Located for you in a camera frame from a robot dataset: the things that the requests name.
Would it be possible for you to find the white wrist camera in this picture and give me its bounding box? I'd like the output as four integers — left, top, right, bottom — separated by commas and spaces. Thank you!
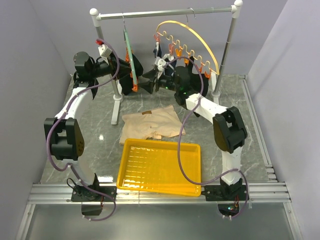
95, 39, 112, 64
154, 56, 168, 73

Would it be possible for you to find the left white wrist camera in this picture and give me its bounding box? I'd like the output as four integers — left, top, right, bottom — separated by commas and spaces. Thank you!
95, 39, 112, 64

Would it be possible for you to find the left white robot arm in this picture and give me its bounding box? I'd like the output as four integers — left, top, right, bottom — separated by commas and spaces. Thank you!
44, 51, 129, 202

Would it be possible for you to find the green arched clip hanger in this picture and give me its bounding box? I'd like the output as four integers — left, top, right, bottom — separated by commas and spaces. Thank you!
122, 13, 138, 85

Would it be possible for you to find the black underwear on green hanger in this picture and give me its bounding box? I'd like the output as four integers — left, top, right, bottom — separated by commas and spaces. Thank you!
119, 54, 144, 96

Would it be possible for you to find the orange clothespin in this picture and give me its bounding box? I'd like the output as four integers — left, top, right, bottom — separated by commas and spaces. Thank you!
132, 84, 138, 92

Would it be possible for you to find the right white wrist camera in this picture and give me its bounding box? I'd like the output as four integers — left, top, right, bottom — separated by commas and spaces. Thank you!
154, 56, 168, 73

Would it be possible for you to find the yellow plastic tray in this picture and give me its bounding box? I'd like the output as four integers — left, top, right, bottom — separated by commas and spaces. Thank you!
116, 138, 201, 197

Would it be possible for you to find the black underwear on yellow hanger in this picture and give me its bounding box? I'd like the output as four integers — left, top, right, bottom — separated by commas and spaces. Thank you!
185, 61, 209, 97

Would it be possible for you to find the navy blue brief underwear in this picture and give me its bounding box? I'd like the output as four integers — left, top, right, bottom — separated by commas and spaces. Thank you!
153, 41, 177, 77

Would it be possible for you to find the yellow arched clip hanger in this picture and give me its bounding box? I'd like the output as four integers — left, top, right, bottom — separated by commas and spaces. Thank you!
154, 20, 220, 76

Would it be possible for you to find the white metal drying rack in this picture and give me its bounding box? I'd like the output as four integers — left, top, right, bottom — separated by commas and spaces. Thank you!
89, 0, 244, 125

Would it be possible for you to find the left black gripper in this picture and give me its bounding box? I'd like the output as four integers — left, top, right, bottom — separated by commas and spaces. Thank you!
90, 52, 136, 81

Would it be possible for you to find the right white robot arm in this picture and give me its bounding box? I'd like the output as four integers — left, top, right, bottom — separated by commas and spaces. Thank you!
141, 66, 248, 201

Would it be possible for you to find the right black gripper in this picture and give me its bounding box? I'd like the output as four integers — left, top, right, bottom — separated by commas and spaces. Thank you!
138, 69, 180, 95

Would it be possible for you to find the beige boxer underwear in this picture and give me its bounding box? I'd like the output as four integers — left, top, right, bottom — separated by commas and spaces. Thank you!
119, 105, 182, 144

